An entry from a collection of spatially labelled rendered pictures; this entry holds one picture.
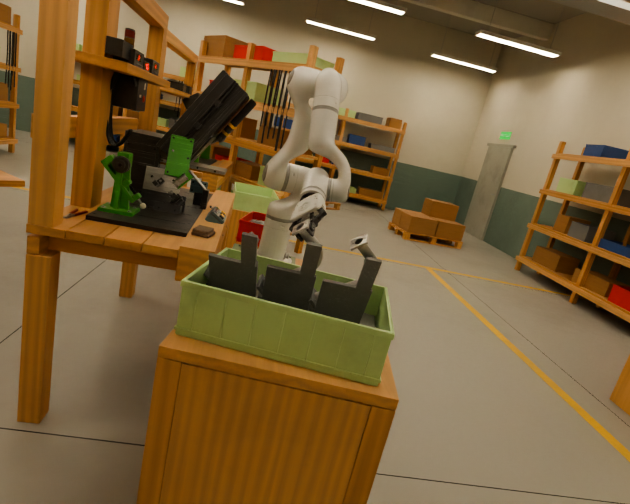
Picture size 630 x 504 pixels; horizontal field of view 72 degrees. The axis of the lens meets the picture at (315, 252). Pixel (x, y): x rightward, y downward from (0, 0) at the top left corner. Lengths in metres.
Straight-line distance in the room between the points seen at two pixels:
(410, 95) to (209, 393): 10.95
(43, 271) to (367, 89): 10.26
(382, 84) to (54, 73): 10.27
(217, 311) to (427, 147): 10.96
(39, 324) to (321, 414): 1.25
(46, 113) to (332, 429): 1.43
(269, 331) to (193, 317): 0.22
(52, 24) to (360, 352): 1.47
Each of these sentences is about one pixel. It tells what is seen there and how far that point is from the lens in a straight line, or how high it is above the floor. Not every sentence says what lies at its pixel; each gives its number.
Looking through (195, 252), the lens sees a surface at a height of 0.88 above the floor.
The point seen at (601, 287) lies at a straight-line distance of 6.87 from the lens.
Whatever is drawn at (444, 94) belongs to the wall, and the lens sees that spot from 12.13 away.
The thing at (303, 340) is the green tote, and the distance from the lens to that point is 1.25.
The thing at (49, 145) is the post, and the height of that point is 1.18.
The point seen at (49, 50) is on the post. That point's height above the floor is 1.50.
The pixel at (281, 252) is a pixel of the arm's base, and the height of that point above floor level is 0.92.
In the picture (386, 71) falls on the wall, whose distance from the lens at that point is 11.73.
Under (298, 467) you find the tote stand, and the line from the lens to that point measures 1.42.
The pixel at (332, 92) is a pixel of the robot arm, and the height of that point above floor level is 1.57.
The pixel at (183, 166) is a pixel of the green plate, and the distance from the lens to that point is 2.37.
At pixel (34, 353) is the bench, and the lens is 2.15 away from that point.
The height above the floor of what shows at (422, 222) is 0.37.
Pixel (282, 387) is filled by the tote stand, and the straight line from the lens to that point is 1.27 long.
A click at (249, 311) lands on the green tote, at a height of 0.92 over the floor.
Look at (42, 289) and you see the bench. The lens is 2.01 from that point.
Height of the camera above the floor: 1.43
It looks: 15 degrees down
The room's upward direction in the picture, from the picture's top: 13 degrees clockwise
